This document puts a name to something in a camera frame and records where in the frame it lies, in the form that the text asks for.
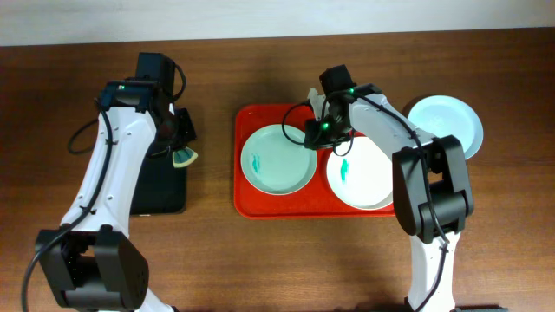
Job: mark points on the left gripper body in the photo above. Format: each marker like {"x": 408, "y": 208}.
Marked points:
{"x": 181, "y": 131}

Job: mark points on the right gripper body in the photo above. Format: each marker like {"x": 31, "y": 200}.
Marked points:
{"x": 327, "y": 133}

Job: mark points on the green yellow sponge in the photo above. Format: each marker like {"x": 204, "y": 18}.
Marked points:
{"x": 183, "y": 157}

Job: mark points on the light green plate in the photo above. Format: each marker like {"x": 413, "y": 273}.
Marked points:
{"x": 273, "y": 164}

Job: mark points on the light blue plate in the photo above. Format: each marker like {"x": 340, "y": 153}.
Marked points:
{"x": 444, "y": 115}

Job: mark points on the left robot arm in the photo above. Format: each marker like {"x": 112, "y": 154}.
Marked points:
{"x": 89, "y": 262}

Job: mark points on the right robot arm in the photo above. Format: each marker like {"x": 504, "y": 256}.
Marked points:
{"x": 432, "y": 196}

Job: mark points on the black plastic tray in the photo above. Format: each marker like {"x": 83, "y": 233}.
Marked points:
{"x": 160, "y": 187}

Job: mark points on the red plastic tray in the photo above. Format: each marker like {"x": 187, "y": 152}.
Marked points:
{"x": 315, "y": 200}

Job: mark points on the white plate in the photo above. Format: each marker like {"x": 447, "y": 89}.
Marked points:
{"x": 361, "y": 177}

